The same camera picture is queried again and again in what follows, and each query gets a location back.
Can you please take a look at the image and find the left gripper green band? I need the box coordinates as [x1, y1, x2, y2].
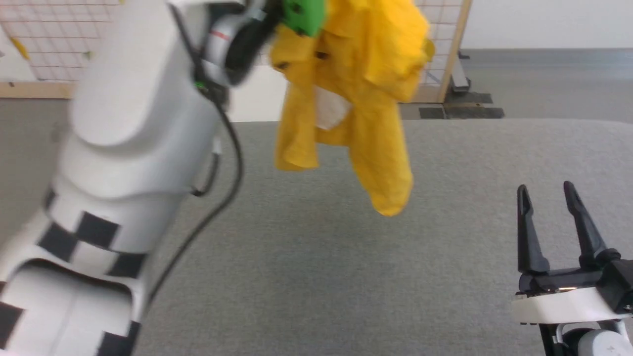
[281, 0, 327, 38]

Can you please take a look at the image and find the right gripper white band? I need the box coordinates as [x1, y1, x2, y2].
[512, 181, 633, 325]

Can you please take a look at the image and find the yellow button shirt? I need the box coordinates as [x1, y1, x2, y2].
[270, 0, 436, 217]

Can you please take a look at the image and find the white box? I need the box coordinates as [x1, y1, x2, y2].
[228, 78, 288, 123]

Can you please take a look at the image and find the long black floor plate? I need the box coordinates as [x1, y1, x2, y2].
[445, 106, 505, 120]

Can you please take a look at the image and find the grey metal screen foot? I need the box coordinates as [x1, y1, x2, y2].
[451, 51, 471, 93]

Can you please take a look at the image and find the grey fabric sofa cushion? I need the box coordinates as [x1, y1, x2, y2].
[134, 119, 633, 356]

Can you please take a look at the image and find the yellow lemon decoration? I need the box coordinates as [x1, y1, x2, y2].
[11, 37, 30, 61]

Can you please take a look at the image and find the thin black cable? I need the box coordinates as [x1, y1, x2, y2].
[192, 151, 221, 197]
[146, 5, 245, 307]

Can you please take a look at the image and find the wire grid screen wooden frame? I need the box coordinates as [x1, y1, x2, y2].
[0, 0, 473, 103]

